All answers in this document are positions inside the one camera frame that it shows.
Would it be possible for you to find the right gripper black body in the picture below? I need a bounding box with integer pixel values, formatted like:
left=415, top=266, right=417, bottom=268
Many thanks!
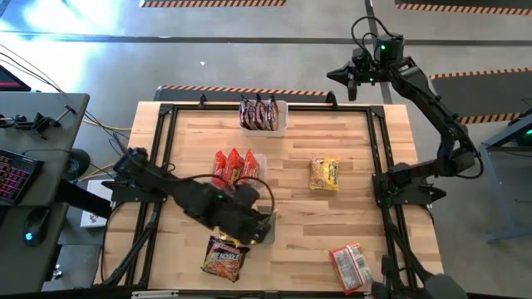
left=352, top=57, right=390, bottom=84

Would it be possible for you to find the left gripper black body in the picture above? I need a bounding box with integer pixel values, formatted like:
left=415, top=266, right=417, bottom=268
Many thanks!
left=234, top=211, right=274, bottom=246

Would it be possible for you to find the grey plastic bin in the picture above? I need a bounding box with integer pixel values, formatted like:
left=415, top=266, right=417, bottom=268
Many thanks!
left=249, top=206, right=278, bottom=247

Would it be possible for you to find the dark brown noodle pack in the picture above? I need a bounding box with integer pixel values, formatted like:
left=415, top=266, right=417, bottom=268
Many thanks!
left=239, top=94, right=255, bottom=130
left=252, top=93, right=268, bottom=132
left=265, top=93, right=280, bottom=132
left=200, top=235, right=250, bottom=283

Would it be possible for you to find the red orange noodle pack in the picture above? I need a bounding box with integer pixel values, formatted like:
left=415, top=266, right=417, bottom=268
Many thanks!
left=329, top=243, right=374, bottom=295
left=224, top=148, right=245, bottom=188
left=241, top=149, right=261, bottom=184
left=212, top=149, right=228, bottom=188

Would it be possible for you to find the clear plastic bin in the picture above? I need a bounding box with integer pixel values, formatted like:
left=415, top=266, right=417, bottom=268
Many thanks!
left=211, top=152, right=268, bottom=193

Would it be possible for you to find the white translucent plastic bin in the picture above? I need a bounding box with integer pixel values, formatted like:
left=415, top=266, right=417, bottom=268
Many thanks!
left=239, top=98, right=290, bottom=138

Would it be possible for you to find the black hazard-striped floor mat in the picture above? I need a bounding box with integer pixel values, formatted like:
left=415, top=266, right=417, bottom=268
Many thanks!
left=428, top=66, right=532, bottom=126
left=393, top=0, right=532, bottom=17
left=139, top=0, right=288, bottom=8
left=152, top=84, right=338, bottom=104

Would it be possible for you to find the grey metal cart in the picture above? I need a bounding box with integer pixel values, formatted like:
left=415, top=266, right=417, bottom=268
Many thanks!
left=456, top=108, right=532, bottom=245

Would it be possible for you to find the white box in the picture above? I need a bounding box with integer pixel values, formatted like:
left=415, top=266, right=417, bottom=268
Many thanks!
left=80, top=180, right=114, bottom=229

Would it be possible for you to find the black device green light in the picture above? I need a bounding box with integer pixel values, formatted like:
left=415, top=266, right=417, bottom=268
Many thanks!
left=505, top=108, right=532, bottom=147

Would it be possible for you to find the black flat bar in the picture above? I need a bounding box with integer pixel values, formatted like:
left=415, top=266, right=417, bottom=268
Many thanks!
left=56, top=180, right=114, bottom=220

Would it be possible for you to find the black round object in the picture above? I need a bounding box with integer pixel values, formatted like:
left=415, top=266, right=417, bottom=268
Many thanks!
left=67, top=148, right=92, bottom=180

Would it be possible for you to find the black computer mouse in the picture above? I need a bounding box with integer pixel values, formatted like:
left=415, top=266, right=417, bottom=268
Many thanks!
left=22, top=206, right=52, bottom=249

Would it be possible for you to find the black desk clamp tool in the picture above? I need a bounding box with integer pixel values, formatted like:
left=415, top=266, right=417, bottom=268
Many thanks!
left=0, top=105, right=78, bottom=140

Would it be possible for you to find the black backlit keyboard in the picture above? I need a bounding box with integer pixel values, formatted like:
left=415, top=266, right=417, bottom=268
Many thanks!
left=0, top=148, right=46, bottom=208

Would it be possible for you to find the grey desk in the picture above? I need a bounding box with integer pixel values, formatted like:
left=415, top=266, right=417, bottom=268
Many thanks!
left=0, top=91, right=91, bottom=294

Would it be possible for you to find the black monitor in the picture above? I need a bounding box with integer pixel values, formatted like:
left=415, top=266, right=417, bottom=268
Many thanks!
left=0, top=65, right=32, bottom=93

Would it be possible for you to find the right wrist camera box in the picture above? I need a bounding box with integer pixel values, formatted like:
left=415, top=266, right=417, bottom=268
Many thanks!
left=352, top=47, right=372, bottom=70

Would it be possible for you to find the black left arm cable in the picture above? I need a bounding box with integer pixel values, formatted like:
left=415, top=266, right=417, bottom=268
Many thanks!
left=181, top=174, right=277, bottom=218

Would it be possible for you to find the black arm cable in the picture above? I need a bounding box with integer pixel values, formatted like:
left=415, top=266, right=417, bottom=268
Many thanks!
left=350, top=15, right=396, bottom=57
left=181, top=174, right=277, bottom=218

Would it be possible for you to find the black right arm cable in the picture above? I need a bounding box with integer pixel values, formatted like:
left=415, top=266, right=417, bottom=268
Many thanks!
left=350, top=15, right=396, bottom=57

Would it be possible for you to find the silver bracket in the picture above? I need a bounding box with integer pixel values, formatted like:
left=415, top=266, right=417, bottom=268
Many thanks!
left=131, top=290, right=180, bottom=299

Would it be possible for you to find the yellow floor cable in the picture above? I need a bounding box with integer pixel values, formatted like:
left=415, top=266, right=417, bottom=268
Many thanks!
left=81, top=119, right=133, bottom=132

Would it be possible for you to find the thin black cable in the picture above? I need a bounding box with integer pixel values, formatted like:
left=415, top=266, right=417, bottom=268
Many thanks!
left=0, top=43, right=66, bottom=95

